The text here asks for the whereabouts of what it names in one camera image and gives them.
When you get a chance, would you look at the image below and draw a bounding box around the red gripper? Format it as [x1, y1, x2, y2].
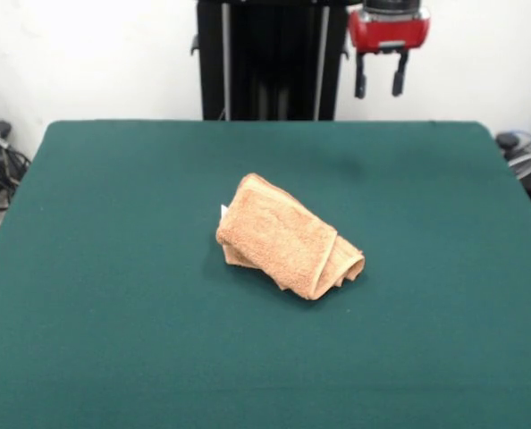
[347, 4, 431, 99]

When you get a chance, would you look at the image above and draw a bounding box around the tan terry towel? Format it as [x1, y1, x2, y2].
[215, 172, 367, 301]

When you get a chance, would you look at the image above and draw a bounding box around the dark green table cloth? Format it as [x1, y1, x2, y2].
[0, 119, 531, 429]

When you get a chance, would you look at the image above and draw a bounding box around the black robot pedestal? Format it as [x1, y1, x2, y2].
[190, 0, 351, 122]

